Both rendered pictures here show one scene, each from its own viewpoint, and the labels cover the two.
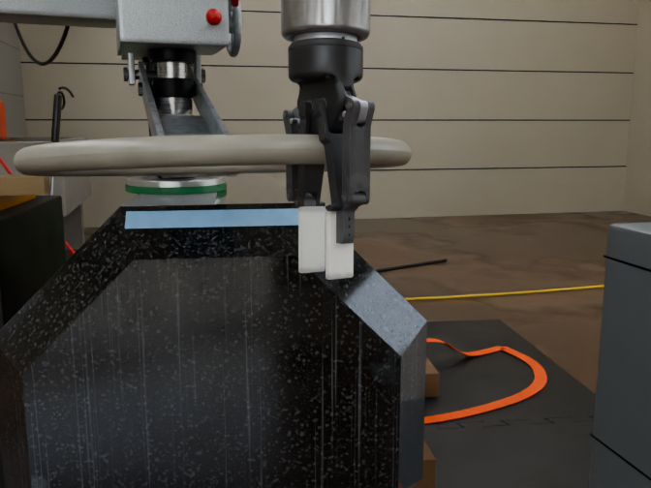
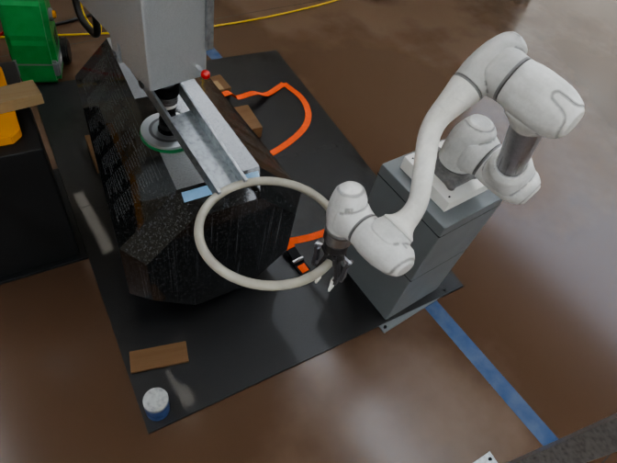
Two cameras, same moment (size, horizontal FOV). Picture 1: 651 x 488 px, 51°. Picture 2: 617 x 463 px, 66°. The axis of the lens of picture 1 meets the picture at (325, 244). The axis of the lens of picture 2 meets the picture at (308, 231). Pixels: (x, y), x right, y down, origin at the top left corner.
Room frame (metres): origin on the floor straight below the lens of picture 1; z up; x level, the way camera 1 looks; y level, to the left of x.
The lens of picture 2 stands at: (0.02, 0.59, 2.16)
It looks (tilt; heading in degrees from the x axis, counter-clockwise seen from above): 51 degrees down; 325
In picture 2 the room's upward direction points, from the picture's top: 16 degrees clockwise
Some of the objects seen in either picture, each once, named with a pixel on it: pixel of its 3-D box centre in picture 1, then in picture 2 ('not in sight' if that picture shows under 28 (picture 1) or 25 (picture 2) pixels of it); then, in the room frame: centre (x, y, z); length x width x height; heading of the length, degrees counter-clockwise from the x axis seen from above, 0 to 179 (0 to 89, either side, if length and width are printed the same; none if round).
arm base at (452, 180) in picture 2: not in sight; (449, 162); (1.05, -0.73, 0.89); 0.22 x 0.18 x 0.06; 13
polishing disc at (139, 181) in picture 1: (176, 180); (169, 129); (1.50, 0.33, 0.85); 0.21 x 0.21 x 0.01
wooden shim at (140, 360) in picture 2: not in sight; (159, 356); (0.95, 0.54, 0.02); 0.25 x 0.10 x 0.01; 84
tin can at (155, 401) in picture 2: not in sight; (156, 404); (0.72, 0.60, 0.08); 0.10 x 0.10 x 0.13
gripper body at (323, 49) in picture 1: (325, 89); (334, 249); (0.70, 0.00, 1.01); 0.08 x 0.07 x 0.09; 33
